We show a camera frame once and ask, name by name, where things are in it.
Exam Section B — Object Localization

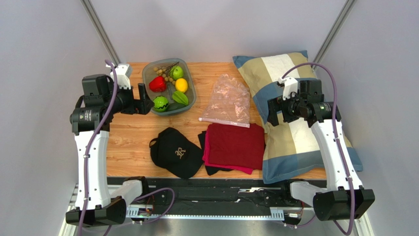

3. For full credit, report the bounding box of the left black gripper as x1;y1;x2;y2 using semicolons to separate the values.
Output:
103;82;154;115

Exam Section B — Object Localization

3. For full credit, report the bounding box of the green watermelon toy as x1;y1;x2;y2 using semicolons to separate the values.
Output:
153;96;169;113

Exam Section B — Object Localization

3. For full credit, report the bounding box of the brown longan bunch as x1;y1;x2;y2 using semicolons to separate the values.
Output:
153;62;179;85

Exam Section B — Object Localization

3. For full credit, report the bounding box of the clear zip top bag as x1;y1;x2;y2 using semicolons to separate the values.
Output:
198;74;250;128

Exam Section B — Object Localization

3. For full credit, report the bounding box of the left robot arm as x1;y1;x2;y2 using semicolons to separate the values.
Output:
65;74;154;228

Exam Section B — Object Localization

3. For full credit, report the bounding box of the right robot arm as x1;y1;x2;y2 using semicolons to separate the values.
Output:
267;77;375;221

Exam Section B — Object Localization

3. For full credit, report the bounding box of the grey plastic food tray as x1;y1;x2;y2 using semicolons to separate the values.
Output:
142;58;197;116

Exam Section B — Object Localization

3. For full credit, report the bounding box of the red bell pepper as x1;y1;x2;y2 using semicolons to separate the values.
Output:
149;76;167;92

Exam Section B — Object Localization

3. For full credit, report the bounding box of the dark green avocado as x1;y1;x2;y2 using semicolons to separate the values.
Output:
166;102;186;112

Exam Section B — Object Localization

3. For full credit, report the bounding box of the green star fruit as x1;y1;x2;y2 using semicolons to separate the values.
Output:
172;90;189;106

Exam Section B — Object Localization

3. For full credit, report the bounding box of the yellow lemon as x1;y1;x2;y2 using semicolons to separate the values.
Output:
175;78;188;93

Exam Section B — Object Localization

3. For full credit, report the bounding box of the green apple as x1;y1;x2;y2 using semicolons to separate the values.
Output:
169;65;184;80

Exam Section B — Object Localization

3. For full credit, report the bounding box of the black baseball cap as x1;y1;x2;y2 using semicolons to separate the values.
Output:
149;127;203;179

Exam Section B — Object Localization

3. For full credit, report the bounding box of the dark red folded cloth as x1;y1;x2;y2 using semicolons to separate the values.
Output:
206;123;265;173

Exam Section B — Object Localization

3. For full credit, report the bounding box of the pink folded cloth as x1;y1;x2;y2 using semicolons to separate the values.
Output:
203;134;253;175

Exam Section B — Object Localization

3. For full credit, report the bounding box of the black folded cloth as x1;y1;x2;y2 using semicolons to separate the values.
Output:
198;131;232;176

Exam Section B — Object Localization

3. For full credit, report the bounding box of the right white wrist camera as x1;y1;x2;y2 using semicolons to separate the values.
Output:
278;77;299;100

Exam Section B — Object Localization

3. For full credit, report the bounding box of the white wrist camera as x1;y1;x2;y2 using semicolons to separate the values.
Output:
278;77;299;100
105;62;133;89

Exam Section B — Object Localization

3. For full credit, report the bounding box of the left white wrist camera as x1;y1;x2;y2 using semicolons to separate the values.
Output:
105;62;133;89

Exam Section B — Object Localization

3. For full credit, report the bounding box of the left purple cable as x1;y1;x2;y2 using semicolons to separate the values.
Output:
77;59;176;236

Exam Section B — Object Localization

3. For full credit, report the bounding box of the purple cable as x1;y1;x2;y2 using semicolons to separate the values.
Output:
281;62;356;236
77;59;176;236

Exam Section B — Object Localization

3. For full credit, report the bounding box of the left aluminium frame post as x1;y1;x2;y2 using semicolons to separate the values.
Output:
80;0;121;63

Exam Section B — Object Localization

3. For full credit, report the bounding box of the aluminium frame post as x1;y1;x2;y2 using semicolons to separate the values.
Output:
313;0;358;63
80;0;121;63

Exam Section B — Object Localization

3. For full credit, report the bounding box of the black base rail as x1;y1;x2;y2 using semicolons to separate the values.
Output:
139;178;312;216

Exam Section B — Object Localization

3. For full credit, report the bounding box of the right aluminium frame post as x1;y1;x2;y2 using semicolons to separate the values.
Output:
313;0;358;63

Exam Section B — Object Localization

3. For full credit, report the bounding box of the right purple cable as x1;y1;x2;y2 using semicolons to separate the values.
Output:
281;62;356;236

